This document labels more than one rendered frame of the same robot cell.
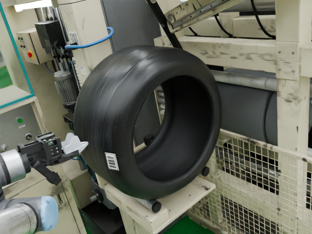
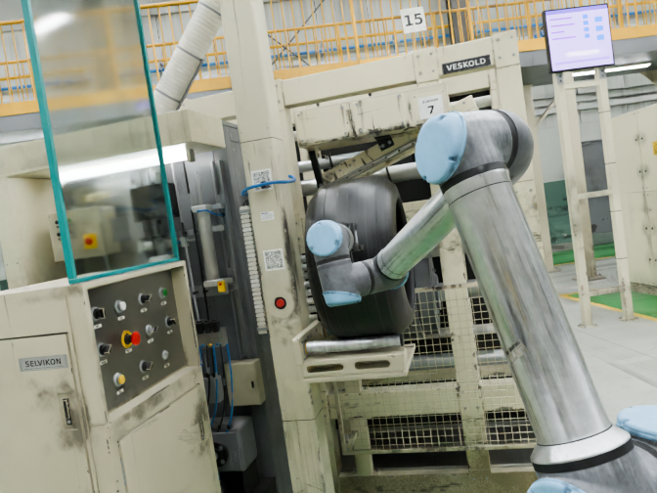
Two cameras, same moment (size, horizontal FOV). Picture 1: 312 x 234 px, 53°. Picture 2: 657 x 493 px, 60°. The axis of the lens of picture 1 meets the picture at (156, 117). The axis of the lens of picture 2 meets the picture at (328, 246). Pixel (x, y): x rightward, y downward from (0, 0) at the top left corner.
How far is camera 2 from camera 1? 154 cm
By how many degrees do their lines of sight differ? 45
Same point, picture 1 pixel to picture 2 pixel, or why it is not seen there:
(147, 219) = (398, 354)
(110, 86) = (367, 193)
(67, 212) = (208, 460)
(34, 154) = not seen: hidden behind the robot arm
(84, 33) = (279, 170)
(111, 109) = (379, 208)
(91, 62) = (284, 202)
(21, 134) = (162, 315)
